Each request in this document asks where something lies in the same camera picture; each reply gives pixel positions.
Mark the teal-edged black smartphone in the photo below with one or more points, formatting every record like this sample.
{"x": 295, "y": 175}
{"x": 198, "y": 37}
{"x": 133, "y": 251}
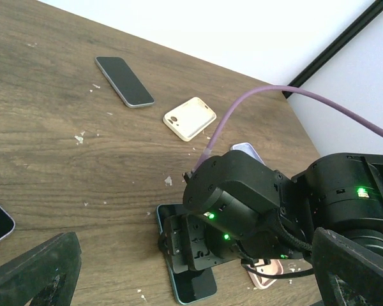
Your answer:
{"x": 189, "y": 286}

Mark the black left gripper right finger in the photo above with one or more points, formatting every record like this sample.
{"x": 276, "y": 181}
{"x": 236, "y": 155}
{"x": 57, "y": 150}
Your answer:
{"x": 346, "y": 272}

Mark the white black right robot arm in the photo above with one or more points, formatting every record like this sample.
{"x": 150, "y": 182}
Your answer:
{"x": 235, "y": 207}

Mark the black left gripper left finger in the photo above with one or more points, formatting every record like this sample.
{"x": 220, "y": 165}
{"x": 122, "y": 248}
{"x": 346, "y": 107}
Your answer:
{"x": 45, "y": 275}

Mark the black frame post right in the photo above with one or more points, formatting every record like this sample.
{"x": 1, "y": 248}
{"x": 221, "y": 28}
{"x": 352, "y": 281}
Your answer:
{"x": 345, "y": 37}

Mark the silver-edged black smartphone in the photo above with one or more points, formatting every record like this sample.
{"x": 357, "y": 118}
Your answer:
{"x": 124, "y": 81}

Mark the lilac phone case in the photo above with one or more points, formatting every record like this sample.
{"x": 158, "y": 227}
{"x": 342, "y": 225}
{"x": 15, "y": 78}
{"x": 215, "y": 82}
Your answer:
{"x": 248, "y": 149}

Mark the cream phone case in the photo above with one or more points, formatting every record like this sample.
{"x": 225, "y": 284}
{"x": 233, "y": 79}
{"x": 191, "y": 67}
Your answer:
{"x": 187, "y": 120}

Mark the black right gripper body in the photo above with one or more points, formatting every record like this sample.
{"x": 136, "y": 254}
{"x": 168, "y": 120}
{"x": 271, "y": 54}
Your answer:
{"x": 190, "y": 244}

